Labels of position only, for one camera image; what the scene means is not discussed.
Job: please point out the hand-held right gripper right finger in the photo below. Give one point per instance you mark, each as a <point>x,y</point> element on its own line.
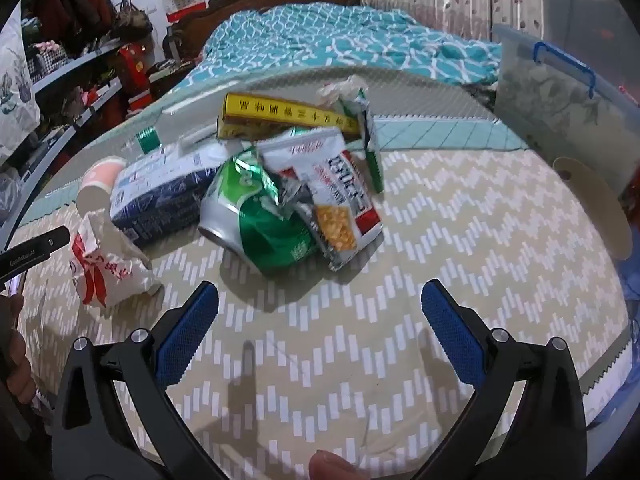
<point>450,330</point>

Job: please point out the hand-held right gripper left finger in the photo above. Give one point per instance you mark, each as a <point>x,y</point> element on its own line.
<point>192,322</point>

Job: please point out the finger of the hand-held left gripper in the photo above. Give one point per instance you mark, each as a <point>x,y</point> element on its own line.
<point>35,252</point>

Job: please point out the white red paper bag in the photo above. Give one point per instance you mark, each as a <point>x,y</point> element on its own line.
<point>107,265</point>

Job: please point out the pink paper cup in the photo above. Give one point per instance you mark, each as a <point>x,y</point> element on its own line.
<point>100,180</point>

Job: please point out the crushed green can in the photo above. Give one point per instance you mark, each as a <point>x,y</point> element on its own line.
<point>265,235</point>

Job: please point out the blue white tissue pack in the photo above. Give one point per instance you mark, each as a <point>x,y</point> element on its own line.
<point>160,190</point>

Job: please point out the clear plastic bottle green label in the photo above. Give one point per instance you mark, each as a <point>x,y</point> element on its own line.
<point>147,140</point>

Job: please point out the red white cracker bag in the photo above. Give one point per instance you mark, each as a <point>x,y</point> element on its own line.
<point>340,205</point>

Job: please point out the green white snack packet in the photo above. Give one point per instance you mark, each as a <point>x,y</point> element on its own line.
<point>372,155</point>

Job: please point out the yellow cardboard box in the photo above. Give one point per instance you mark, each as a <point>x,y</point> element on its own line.
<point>280,110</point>

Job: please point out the white wrapper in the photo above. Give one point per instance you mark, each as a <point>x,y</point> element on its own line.
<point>340,91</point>

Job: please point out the person's left hand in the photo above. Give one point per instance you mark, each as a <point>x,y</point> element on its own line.
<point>17,360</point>

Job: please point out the person's right hand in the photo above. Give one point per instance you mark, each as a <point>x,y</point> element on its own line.
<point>332,467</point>

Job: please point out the white printed tote bag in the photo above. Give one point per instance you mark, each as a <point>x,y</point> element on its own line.
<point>15,85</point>

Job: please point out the plaid cloth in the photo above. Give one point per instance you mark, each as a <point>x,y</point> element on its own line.
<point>47,60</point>

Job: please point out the grey metal shelf rack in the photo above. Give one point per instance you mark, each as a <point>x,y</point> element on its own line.
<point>75,62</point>

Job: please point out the red gift box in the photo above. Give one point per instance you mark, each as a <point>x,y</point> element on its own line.
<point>134,67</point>

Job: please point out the dark bedside table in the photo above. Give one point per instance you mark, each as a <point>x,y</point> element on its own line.
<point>165,77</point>

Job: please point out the hanging dark red clothes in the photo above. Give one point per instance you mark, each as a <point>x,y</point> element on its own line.
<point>75,5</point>

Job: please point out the brown handbag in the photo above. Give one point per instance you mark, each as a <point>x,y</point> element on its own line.
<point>131,20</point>

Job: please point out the teal patterned quilt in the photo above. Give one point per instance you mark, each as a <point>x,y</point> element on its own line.
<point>325,40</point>

